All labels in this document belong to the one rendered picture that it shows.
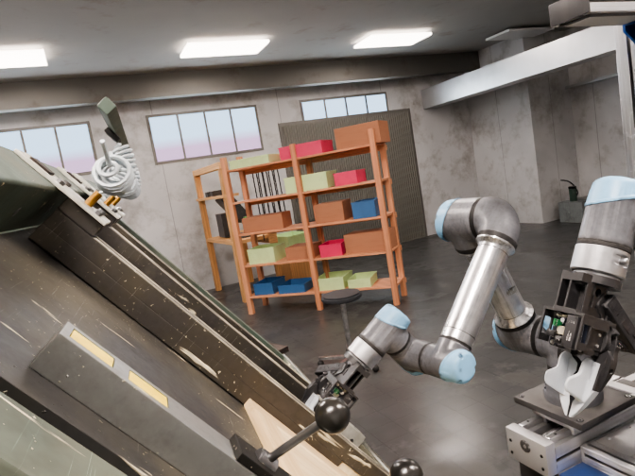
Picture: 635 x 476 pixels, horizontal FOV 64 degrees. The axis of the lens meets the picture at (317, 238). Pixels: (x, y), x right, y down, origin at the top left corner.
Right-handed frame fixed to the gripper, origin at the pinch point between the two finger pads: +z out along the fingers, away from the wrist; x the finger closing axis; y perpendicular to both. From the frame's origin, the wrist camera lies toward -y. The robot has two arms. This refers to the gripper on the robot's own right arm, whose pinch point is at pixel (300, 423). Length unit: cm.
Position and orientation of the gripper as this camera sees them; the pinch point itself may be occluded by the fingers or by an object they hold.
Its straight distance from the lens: 127.1
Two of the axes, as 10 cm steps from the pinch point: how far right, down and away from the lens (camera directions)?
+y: 2.8, 0.9, -9.5
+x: 7.0, 6.6, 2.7
